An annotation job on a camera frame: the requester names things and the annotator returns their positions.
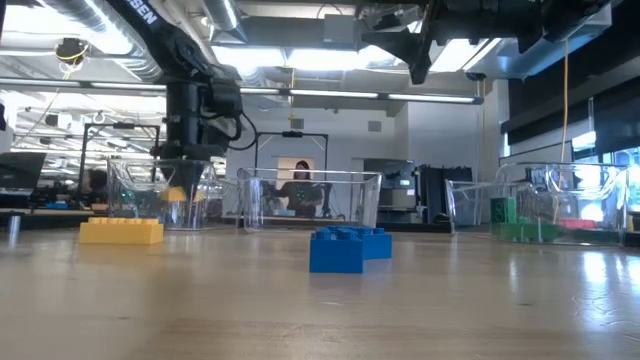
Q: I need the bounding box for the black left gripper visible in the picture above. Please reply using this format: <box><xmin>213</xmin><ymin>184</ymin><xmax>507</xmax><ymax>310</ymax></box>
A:
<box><xmin>152</xmin><ymin>118</ymin><xmax>231</xmax><ymax>201</ymax></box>

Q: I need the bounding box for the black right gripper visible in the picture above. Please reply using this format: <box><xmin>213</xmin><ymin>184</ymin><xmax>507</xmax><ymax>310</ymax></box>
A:
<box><xmin>362</xmin><ymin>0</ymin><xmax>451</xmax><ymax>84</ymax></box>

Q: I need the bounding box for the yellow toy block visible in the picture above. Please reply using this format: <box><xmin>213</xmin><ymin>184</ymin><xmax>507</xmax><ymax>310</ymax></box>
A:
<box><xmin>159</xmin><ymin>186</ymin><xmax>206</xmax><ymax>203</ymax></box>
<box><xmin>78</xmin><ymin>217</ymin><xmax>165</xmax><ymax>246</ymax></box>

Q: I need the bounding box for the grey ceiling box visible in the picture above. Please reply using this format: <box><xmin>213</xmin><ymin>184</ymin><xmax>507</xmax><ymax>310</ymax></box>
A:
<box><xmin>322</xmin><ymin>13</ymin><xmax>361</xmax><ymax>51</ymax></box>

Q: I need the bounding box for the clear plastic bin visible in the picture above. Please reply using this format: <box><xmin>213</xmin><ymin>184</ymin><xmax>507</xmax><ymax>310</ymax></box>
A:
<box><xmin>107</xmin><ymin>158</ymin><xmax>240</xmax><ymax>231</ymax></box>
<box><xmin>237</xmin><ymin>167</ymin><xmax>384</xmax><ymax>231</ymax></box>
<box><xmin>444</xmin><ymin>161</ymin><xmax>631</xmax><ymax>247</ymax></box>

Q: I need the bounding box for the long ceiling light bar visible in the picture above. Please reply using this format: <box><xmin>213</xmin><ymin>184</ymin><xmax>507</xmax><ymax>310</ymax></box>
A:
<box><xmin>0</xmin><ymin>77</ymin><xmax>485</xmax><ymax>106</ymax></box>

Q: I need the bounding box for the person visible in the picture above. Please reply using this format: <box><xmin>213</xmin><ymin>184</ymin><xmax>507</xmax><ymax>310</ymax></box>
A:
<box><xmin>79</xmin><ymin>168</ymin><xmax>109</xmax><ymax>206</ymax></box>
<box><xmin>279</xmin><ymin>159</ymin><xmax>326</xmax><ymax>219</ymax></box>

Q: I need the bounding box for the blue toy block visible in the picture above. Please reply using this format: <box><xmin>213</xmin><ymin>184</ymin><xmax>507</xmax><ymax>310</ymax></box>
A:
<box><xmin>309</xmin><ymin>226</ymin><xmax>365</xmax><ymax>274</ymax></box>
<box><xmin>349</xmin><ymin>225</ymin><xmax>394</xmax><ymax>261</ymax></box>

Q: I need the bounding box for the black computer monitor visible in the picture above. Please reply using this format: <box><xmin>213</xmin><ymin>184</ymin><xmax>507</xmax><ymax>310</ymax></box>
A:
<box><xmin>0</xmin><ymin>152</ymin><xmax>47</xmax><ymax>190</ymax></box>

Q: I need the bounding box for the red bag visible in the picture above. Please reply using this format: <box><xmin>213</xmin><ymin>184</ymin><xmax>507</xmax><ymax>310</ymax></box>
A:
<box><xmin>558</xmin><ymin>217</ymin><xmax>599</xmax><ymax>231</ymax></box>

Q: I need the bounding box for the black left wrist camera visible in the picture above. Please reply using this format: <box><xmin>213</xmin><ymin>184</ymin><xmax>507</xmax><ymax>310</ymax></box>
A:
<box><xmin>208</xmin><ymin>78</ymin><xmax>245</xmax><ymax>122</ymax></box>

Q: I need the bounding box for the yellow cable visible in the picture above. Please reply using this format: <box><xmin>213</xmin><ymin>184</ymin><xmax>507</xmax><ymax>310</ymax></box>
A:
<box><xmin>549</xmin><ymin>39</ymin><xmax>571</xmax><ymax>224</ymax></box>

